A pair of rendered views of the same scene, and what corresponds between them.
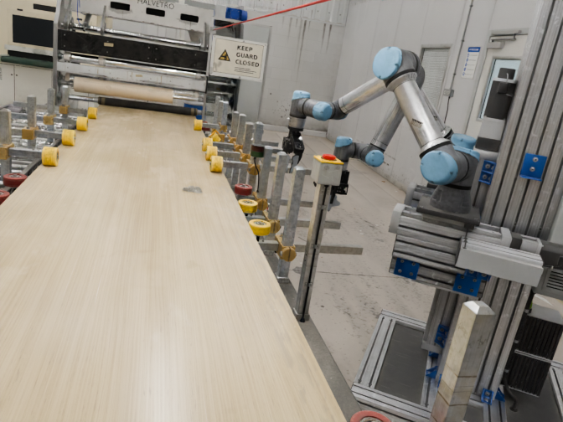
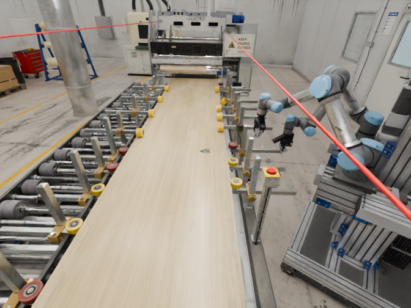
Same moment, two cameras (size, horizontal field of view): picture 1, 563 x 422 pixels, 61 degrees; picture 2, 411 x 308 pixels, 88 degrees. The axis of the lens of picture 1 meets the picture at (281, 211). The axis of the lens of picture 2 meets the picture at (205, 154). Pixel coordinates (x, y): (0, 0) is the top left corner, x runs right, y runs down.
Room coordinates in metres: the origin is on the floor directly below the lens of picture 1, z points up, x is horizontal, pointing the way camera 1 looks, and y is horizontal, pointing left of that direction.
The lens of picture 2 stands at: (0.52, -0.04, 1.83)
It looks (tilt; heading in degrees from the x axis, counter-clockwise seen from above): 33 degrees down; 17
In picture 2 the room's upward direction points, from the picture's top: 1 degrees clockwise
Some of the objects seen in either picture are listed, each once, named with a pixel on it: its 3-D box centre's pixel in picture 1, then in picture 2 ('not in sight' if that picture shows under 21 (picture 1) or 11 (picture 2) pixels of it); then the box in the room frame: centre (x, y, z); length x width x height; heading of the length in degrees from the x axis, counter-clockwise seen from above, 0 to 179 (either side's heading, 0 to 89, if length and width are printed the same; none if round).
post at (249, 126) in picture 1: (244, 166); (236, 122); (2.59, 0.24, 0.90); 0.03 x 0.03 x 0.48; 16
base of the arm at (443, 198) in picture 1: (452, 194); (359, 167); (1.77, -0.63, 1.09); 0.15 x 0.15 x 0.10
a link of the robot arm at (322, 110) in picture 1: (319, 110); (275, 106); (2.09, -0.10, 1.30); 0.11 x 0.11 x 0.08; 49
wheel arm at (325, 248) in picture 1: (307, 248); (263, 191); (1.69, -0.12, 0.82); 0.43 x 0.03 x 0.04; 106
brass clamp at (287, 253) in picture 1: (284, 248); (250, 192); (1.65, -0.03, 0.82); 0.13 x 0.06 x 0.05; 16
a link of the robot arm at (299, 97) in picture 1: (300, 104); (264, 101); (2.14, -0.01, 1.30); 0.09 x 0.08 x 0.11; 49
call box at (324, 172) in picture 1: (326, 172); (270, 178); (1.38, -0.11, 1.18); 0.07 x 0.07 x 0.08; 16
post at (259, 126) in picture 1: (253, 170); (240, 129); (2.35, 0.17, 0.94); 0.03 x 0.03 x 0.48; 16
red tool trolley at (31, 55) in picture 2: not in sight; (32, 63); (5.99, 7.63, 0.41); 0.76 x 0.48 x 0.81; 19
